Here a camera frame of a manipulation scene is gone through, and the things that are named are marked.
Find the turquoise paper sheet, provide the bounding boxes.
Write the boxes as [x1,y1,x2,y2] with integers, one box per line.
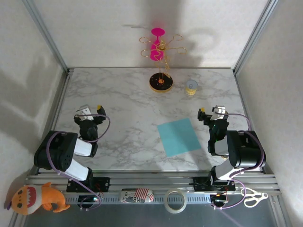
[157,118,202,157]

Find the yellow tin can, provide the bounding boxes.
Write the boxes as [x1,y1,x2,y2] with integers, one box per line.
[185,79,198,96]

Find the black controller board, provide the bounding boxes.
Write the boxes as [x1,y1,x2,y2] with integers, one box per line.
[210,193,228,204]
[77,195,99,204]

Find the white scissors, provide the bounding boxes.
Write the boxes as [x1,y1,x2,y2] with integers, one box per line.
[241,188,269,208]

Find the pink plastic wine glass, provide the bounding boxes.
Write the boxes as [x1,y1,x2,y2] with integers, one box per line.
[150,27,166,61]

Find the crumpled printed pouch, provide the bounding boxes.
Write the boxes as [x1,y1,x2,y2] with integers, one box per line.
[119,188,154,204]

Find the clear tape roll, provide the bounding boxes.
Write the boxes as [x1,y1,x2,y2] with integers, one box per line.
[164,188,187,214]

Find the orange shark plush toy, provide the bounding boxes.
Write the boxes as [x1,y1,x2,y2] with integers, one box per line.
[4,181,71,215]

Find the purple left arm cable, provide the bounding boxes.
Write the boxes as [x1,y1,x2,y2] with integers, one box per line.
[46,114,112,211]

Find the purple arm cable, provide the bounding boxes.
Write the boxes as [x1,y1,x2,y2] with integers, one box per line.
[46,114,112,211]
[212,113,267,210]

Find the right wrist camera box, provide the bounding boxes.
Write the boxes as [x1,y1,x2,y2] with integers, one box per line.
[211,105,227,121]

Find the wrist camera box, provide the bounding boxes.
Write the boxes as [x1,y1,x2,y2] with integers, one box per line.
[75,105,94,122]
[211,105,227,121]

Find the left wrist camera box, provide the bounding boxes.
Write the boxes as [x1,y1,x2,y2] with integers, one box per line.
[75,105,94,122]

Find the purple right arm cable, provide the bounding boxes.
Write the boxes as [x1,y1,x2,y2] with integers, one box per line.
[212,113,267,210]

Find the gold wire stand black base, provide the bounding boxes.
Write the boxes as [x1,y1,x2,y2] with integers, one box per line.
[139,35,187,93]

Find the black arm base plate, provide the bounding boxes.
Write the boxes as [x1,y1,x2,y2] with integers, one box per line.
[66,176,111,192]
[193,176,236,192]

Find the aluminium frame rail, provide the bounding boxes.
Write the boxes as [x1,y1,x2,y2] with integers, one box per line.
[23,174,282,205]

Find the aluminium frame post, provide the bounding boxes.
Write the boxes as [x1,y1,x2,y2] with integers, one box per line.
[233,0,277,75]
[22,0,71,74]

